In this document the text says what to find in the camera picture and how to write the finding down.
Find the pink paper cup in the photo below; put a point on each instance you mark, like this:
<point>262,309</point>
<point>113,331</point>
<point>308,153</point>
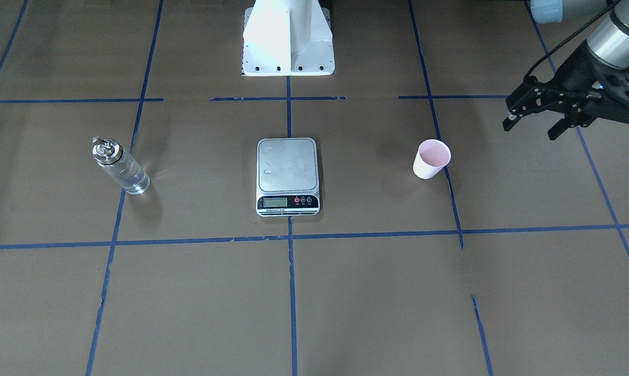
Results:
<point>432,156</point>

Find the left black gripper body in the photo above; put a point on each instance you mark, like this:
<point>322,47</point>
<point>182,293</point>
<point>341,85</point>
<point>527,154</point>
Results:
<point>580,71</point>

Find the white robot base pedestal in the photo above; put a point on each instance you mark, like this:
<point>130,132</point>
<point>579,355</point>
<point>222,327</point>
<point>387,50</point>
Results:
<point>287,38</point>

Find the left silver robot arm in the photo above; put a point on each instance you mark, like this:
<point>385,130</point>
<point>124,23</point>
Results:
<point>609,41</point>

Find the glass sauce bottle steel cap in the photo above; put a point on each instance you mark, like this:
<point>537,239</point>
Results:
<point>118,163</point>

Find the silver digital kitchen scale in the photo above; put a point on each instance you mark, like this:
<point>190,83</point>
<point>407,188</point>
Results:
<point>287,177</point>

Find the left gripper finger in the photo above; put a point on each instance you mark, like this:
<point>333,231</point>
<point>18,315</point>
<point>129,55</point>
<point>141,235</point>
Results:
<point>574,115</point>
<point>528,99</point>

